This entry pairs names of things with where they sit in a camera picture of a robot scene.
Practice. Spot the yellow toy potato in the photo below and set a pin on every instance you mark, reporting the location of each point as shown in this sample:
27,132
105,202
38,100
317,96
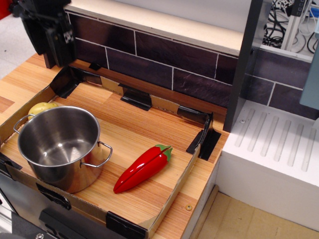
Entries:
40,107

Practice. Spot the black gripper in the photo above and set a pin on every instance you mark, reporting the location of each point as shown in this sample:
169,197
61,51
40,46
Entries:
59,36

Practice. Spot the cardboard fence with black tape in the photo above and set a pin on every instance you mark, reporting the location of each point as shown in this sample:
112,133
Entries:
131,122

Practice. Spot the brass screw grommet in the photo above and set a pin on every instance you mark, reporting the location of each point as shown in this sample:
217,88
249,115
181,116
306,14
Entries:
188,207

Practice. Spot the dark grey vertical post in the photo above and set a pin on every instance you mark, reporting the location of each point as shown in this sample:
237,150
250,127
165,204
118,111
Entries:
251,43

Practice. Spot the dark grey left post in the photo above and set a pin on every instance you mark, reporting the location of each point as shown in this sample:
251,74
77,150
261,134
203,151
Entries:
50,60

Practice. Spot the red toy chili pepper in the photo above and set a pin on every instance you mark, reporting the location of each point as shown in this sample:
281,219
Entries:
147,165

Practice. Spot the white ridged drainboard unit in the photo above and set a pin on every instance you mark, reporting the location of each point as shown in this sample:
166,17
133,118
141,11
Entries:
271,161

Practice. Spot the stainless steel pot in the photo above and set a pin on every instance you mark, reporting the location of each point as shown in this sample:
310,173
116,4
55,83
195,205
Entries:
62,145

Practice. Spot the beige wooden shelf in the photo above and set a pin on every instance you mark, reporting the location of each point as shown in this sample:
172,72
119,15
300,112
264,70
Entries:
172,27

